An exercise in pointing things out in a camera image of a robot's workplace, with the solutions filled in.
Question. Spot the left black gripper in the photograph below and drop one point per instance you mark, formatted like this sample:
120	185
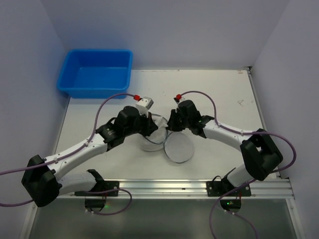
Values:
148	123

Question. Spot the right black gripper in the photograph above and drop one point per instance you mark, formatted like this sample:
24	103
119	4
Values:
176	120

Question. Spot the white mesh laundry bag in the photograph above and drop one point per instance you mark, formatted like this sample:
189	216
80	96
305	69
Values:
176	145

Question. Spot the white bra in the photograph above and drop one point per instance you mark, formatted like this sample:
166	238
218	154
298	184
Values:
160	122

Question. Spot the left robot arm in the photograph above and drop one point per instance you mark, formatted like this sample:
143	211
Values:
47	178

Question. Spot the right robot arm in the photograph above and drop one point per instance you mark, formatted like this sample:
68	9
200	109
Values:
259	152

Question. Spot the blue plastic bin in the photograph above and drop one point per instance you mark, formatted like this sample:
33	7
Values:
95	73

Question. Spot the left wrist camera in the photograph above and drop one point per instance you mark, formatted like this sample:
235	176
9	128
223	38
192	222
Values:
144	105

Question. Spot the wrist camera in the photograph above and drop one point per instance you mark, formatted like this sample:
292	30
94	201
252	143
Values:
144	105
178	99

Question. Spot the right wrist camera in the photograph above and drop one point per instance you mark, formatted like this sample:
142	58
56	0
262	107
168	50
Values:
178	99

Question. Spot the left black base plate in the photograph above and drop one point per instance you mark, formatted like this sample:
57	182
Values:
102	189

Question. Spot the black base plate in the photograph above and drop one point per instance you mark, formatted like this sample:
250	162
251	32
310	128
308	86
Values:
219	186
102	189

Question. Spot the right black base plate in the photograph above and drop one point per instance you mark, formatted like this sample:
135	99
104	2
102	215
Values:
219	186

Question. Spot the aluminium mounting rail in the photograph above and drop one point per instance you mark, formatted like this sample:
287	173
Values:
162	189

